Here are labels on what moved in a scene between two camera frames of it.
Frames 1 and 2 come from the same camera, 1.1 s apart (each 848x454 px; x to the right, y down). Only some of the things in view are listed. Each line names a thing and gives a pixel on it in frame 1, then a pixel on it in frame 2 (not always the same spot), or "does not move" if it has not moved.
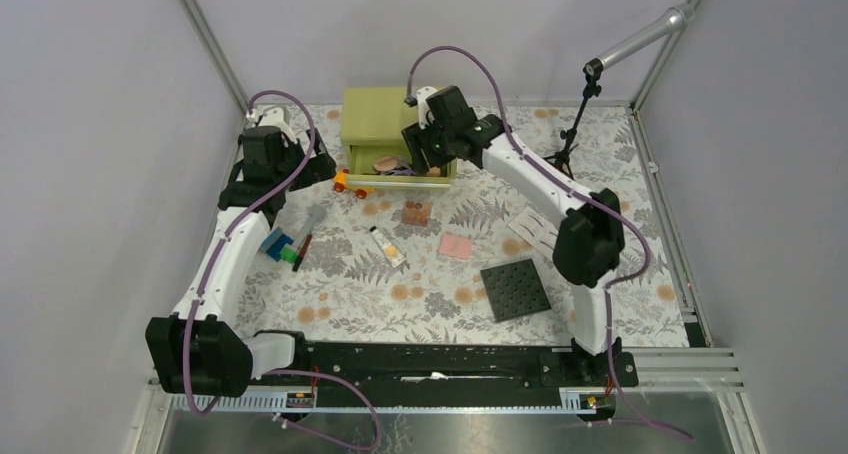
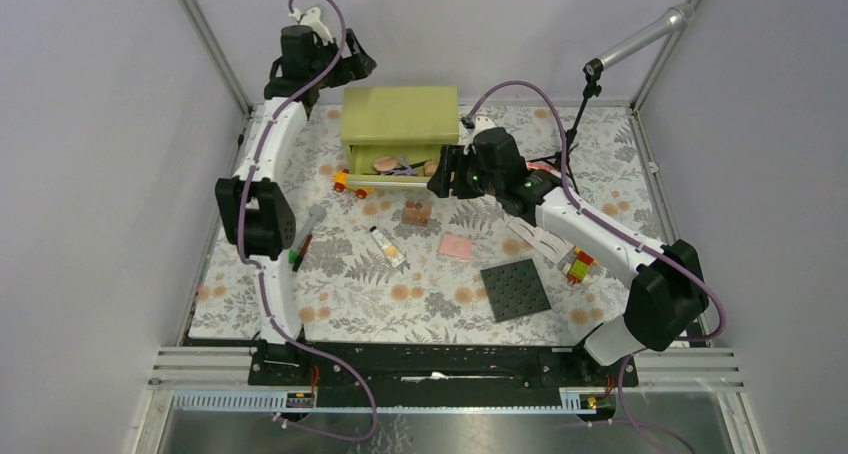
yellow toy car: [341, 184] does not move
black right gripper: [417, 139] → [453, 159]
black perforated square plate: [515, 290] does not move
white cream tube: [393, 256] does not move
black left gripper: [320, 168] → [350, 67]
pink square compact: [456, 246] does not move
